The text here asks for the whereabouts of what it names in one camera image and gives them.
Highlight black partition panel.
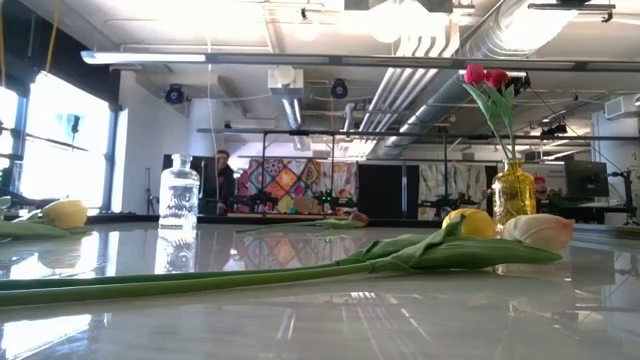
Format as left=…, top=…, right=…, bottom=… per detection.
left=357, top=163, right=420, bottom=220

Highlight silver ventilation duct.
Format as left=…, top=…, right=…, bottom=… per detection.
left=372, top=0, right=581, bottom=159

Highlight yellow glass vase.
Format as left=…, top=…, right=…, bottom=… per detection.
left=491, top=158, right=538, bottom=234

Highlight black table frame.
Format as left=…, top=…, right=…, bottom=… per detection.
left=0, top=212, right=640, bottom=229

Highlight colourful patterned quilt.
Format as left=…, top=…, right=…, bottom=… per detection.
left=237, top=158, right=359, bottom=214

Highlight peach tulip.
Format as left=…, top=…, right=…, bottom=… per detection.
left=0, top=213, right=575, bottom=309

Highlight person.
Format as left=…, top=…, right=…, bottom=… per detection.
left=532, top=175, right=550, bottom=202
left=214, top=148, right=236, bottom=214

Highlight black round ceiling speaker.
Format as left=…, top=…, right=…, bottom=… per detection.
left=329, top=78, right=350, bottom=100
left=164, top=83, right=185, bottom=105

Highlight white wall air unit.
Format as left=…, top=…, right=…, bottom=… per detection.
left=603, top=94, right=640, bottom=121

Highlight clear glass vase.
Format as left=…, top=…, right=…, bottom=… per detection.
left=158, top=153, right=201, bottom=231

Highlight yellow cable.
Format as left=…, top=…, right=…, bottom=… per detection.
left=43, top=0, right=62, bottom=75

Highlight grey overhead rig bar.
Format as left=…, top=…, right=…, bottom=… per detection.
left=81, top=49, right=640, bottom=72

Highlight large bright window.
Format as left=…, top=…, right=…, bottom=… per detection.
left=0, top=72, right=121, bottom=214

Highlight dark red tulip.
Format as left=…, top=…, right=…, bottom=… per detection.
left=234, top=209, right=370, bottom=234

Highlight glossy white table sheet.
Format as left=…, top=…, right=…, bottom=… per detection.
left=0, top=222, right=640, bottom=360

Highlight white ceiling box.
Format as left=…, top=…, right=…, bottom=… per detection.
left=267, top=64, right=305, bottom=99

